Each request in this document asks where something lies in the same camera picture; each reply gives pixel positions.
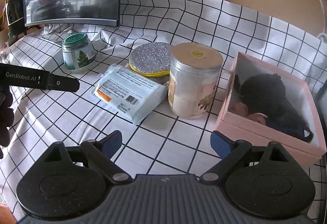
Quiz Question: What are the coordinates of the clear plastic jar tan lid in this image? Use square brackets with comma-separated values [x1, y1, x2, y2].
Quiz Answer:
[168, 43, 223, 119]

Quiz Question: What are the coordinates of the pink cardboard box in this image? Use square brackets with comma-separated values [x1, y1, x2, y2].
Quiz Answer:
[215, 52, 326, 168]

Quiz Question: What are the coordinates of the round silver yellow sponge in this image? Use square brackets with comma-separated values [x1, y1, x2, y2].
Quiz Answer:
[129, 42, 172, 77]

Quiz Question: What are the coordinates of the green lid glass jar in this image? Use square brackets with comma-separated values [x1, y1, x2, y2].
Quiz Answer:
[62, 32, 96, 71]

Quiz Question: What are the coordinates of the black gloved left hand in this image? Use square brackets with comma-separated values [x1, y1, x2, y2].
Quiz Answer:
[0, 85, 15, 148]

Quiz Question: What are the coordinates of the white grid tablecloth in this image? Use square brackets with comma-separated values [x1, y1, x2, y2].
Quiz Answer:
[1, 0, 326, 221]

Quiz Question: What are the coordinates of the black cat plush toy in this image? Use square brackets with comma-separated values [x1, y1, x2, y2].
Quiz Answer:
[231, 73, 314, 143]

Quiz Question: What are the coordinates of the black speaker box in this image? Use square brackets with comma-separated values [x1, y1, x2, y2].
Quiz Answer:
[6, 0, 26, 36]

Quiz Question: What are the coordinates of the wet wipes packet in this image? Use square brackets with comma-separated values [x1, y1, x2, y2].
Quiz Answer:
[91, 64, 167, 125]

